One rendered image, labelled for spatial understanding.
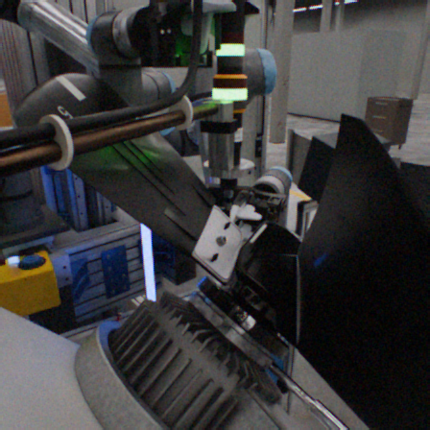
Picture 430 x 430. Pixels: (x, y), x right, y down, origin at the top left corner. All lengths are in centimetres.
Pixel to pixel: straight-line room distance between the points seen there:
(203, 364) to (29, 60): 106
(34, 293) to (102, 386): 45
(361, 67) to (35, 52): 940
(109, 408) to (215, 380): 11
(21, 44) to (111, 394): 106
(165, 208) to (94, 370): 19
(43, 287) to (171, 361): 48
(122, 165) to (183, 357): 21
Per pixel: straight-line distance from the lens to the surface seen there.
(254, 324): 44
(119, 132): 29
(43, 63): 130
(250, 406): 42
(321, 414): 46
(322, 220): 30
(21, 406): 37
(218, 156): 48
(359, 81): 1029
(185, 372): 42
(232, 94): 48
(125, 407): 41
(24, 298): 85
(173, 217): 42
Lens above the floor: 146
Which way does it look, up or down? 23 degrees down
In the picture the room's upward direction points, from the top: straight up
